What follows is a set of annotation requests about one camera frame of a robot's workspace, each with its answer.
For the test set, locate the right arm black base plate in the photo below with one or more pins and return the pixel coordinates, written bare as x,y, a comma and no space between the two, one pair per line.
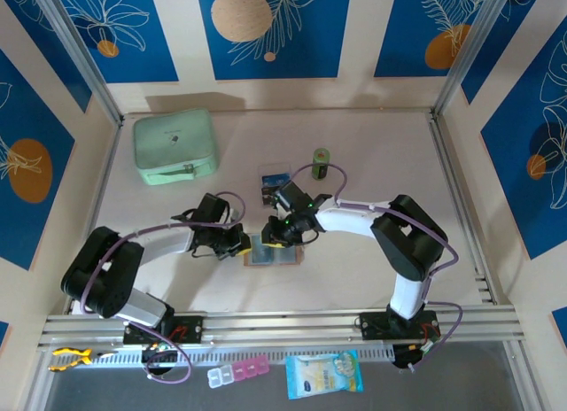
372,324

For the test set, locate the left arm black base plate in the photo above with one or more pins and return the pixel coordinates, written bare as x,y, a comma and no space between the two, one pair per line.
190,329

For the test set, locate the pink white pill organizer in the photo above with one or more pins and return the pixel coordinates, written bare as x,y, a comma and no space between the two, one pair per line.
239,370

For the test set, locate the mint green zipper pouch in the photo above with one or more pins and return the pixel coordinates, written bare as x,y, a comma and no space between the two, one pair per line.
168,136

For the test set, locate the green cylindrical can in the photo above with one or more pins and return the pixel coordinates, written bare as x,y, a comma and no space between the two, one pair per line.
321,156

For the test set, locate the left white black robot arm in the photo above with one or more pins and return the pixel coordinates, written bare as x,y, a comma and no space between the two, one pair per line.
166,245

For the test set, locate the aluminium front rail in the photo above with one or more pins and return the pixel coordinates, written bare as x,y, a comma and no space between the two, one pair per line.
274,324

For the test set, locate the blue floral wall poster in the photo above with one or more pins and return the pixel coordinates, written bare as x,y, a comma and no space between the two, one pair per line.
522,185
509,43
146,52
53,50
3,333
44,229
560,322
310,52
398,39

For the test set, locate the blue credit card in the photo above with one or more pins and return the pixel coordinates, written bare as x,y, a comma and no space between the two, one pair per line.
274,180

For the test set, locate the blue snack packet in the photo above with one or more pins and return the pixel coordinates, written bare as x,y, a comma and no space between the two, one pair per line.
319,377

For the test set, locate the clear acrylic card stand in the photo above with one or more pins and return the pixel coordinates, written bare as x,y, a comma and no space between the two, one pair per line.
277,168

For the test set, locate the aluminium side rail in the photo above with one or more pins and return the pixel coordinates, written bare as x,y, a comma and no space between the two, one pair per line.
104,180
455,180

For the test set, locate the aluminium corner post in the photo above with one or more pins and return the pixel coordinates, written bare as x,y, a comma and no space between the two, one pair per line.
473,52
79,52

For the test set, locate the dark credit card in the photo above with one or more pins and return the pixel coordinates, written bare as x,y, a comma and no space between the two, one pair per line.
268,197

